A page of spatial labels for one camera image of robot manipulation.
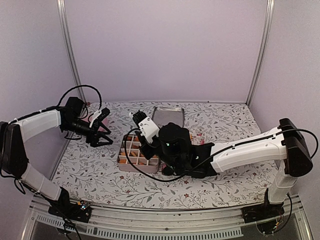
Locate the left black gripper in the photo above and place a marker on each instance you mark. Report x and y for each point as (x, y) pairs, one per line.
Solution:
(94, 140)

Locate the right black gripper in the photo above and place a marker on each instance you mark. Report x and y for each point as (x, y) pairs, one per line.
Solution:
(147, 154)

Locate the pink divided cookie tin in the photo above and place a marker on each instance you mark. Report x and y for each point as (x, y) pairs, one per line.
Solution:
(136, 157)

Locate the silver metal tray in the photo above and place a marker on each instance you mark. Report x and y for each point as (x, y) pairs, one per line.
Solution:
(164, 115)

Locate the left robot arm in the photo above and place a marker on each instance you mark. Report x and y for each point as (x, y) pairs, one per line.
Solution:
(17, 135)

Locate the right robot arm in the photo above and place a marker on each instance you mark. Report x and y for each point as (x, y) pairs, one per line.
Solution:
(285, 143)

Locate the black sandwich cookie left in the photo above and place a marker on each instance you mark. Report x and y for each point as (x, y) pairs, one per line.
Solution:
(167, 171)

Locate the floral tablecloth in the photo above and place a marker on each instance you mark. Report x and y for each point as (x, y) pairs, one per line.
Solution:
(92, 174)

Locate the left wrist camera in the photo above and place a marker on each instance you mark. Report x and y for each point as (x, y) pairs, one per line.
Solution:
(98, 117)

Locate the front aluminium rail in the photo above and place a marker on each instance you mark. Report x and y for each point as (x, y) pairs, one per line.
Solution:
(111, 222)

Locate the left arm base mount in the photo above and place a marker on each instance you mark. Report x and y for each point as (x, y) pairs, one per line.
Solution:
(70, 211)

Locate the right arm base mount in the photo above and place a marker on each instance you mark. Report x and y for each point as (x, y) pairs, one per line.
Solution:
(261, 212)

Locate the left aluminium frame post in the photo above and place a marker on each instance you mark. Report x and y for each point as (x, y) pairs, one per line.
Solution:
(62, 13)

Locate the aluminium frame post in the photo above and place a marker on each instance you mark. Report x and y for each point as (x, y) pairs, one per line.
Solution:
(62, 13)
(270, 4)

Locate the right aluminium frame post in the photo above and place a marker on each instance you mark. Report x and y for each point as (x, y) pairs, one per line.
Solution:
(270, 4)

